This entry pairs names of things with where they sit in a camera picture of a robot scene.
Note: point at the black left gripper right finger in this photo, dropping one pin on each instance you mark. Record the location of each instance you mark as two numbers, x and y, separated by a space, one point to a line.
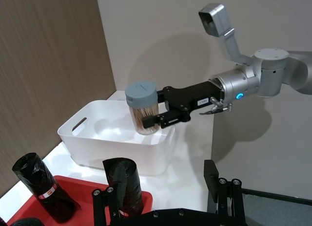
210 182

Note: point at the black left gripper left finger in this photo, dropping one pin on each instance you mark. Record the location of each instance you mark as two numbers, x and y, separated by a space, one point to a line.
104 206

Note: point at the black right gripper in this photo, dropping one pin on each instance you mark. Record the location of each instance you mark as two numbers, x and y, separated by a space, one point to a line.
187 97

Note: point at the toothpick jar with grey lid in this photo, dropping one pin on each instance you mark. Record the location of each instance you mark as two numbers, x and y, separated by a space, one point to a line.
141 97

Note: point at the black garbage bag roll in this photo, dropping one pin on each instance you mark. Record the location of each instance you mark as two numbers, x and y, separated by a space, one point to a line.
134 189
46 189
24 222

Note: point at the red plastic bin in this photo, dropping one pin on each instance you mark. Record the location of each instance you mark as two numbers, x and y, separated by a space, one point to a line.
83 192

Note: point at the white plastic bin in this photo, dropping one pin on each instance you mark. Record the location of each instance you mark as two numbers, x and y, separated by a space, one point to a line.
102 148

